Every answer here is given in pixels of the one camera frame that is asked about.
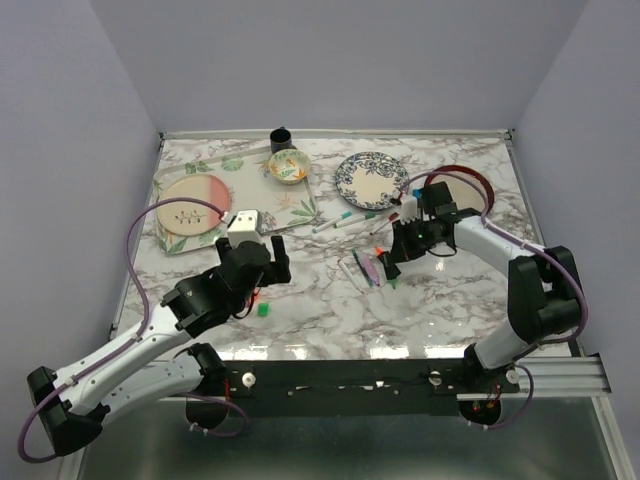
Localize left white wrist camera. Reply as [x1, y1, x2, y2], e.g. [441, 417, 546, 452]
[227, 210, 262, 248]

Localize dark green pen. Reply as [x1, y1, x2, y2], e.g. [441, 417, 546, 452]
[351, 249, 374, 288]

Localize green capped white marker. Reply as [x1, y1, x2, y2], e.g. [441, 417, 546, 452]
[334, 212, 376, 229]

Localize green highlighter cap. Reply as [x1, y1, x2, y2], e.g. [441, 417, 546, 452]
[257, 303, 270, 317]

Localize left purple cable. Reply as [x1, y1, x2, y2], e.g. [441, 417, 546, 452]
[18, 198, 231, 461]

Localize purple translucent highlighter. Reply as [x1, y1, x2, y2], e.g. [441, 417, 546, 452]
[360, 255, 380, 286]

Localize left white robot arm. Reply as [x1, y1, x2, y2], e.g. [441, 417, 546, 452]
[27, 236, 291, 458]

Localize floral rectangular tray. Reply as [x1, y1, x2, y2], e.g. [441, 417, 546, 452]
[153, 147, 317, 256]

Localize black cup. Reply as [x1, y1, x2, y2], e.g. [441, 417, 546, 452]
[269, 127, 293, 154]

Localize red rimmed brown plate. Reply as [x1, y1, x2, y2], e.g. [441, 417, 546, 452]
[424, 165, 495, 213]

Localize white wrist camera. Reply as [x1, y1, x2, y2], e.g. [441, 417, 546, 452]
[227, 210, 262, 248]
[399, 195, 420, 225]

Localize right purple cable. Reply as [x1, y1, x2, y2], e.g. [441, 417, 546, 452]
[392, 171, 590, 351]

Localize floral yellow bowl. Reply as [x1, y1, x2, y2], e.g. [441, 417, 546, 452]
[267, 148, 311, 185]

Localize pink cream round plate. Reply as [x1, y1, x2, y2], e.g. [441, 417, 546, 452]
[156, 173, 232, 237]

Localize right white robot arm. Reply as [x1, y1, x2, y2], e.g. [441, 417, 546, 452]
[377, 182, 588, 392]

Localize purple cable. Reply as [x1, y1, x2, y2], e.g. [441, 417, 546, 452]
[18, 198, 231, 461]
[392, 171, 590, 351]

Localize aluminium frame rail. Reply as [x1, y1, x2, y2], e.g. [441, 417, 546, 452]
[519, 355, 611, 398]

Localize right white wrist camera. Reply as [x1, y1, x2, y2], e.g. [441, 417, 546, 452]
[399, 195, 420, 225]

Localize blue floral plate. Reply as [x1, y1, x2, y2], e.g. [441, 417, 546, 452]
[334, 152, 409, 211]

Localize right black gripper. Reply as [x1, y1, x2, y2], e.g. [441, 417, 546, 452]
[387, 216, 440, 264]

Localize teal capped white marker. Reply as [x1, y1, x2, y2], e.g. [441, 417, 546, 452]
[312, 211, 352, 234]

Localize black mounting base bar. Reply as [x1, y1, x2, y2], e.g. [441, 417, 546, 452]
[164, 357, 521, 419]

